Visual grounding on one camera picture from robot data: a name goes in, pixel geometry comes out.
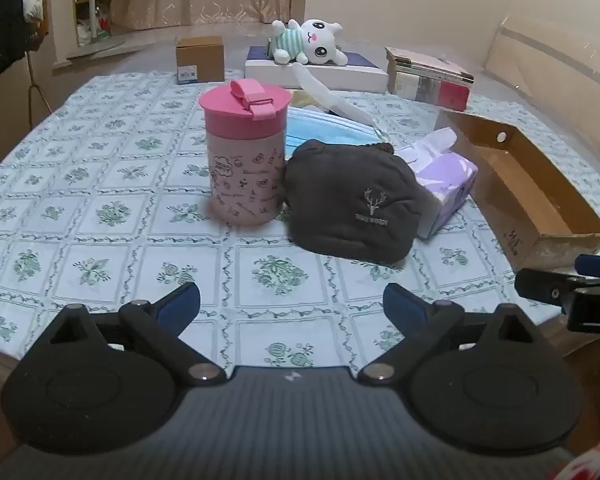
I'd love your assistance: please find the coat rack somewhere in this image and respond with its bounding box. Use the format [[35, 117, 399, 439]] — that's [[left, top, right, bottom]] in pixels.
[[26, 49, 52, 128]]

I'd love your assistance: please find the small brown cardboard box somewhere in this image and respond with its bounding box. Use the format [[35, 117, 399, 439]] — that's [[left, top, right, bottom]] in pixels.
[[175, 36, 226, 85]]

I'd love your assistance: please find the brown cardboard tray box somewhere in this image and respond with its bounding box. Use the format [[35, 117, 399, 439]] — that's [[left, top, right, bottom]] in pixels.
[[437, 110, 600, 273]]

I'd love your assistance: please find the red white patterned clothing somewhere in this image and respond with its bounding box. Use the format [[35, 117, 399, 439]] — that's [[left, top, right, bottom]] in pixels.
[[567, 441, 600, 480]]

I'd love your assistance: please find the dark grey beanie hat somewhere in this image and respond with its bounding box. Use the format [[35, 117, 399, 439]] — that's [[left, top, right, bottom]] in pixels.
[[283, 139, 422, 266]]

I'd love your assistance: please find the standing fan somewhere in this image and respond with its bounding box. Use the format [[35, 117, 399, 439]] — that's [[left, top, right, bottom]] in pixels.
[[67, 0, 142, 59]]

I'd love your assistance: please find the large brown cardboard box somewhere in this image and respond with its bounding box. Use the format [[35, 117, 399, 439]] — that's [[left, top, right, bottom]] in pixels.
[[547, 327, 600, 458]]

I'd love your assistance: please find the green floral printed cloth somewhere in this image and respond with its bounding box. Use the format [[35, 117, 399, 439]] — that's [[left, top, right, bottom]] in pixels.
[[0, 71, 581, 367]]

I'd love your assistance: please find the blue face mask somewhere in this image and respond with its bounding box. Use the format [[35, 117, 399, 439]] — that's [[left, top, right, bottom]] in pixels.
[[286, 106, 387, 161]]

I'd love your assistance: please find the purple tissue pack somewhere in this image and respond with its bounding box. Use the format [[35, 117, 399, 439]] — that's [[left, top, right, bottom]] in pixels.
[[397, 127, 479, 240]]

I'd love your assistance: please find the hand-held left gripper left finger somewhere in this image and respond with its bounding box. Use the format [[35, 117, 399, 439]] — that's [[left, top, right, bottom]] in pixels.
[[45, 282, 228, 387]]

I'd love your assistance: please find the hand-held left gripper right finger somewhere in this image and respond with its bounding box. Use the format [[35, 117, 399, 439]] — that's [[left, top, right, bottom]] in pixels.
[[357, 282, 551, 387]]

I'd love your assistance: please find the white plush toy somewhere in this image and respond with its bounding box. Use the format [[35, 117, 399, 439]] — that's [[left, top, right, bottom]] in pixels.
[[266, 18, 348, 66]]

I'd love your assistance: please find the plastic wrapped headboard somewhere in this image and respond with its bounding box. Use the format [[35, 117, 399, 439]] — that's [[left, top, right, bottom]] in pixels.
[[482, 12, 600, 173]]

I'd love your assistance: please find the pink lidded cup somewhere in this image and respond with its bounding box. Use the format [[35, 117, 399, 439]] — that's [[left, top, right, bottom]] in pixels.
[[198, 78, 293, 226]]

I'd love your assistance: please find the flat white box blue top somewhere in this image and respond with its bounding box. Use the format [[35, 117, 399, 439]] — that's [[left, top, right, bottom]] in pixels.
[[244, 45, 390, 94]]

